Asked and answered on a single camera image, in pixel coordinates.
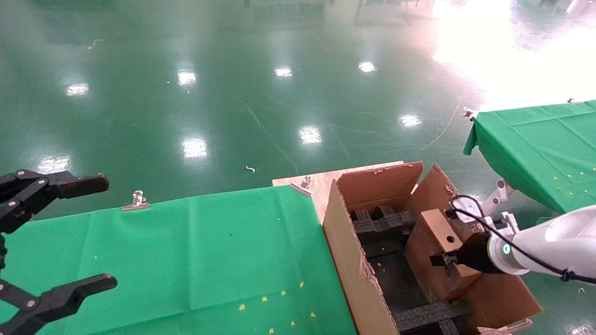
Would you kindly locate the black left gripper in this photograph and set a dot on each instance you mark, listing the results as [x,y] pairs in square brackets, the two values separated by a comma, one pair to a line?
[2,253]

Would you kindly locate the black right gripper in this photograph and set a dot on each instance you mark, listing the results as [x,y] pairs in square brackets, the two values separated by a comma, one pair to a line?
[475,253]

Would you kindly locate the small cardboard box with hole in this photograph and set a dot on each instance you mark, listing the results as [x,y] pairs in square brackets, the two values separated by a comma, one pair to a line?
[428,260]

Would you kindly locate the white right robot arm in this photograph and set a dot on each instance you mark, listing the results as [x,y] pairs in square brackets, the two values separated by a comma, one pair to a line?
[558,242]

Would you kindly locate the large open cardboard carton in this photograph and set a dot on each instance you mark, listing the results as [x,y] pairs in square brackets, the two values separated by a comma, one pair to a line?
[344,251]

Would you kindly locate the black foam insert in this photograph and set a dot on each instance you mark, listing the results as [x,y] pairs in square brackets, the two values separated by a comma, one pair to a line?
[384,221]
[428,316]

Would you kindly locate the white metal stand foot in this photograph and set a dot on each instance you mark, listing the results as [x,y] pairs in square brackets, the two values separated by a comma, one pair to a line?
[499,191]

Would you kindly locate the wide green table cloth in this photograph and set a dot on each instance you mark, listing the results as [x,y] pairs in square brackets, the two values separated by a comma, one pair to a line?
[186,260]

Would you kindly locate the green side table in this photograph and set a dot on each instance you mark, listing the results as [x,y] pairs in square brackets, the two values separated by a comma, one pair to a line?
[545,149]

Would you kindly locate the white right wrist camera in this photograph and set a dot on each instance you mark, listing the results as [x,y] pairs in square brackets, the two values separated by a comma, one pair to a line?
[467,205]

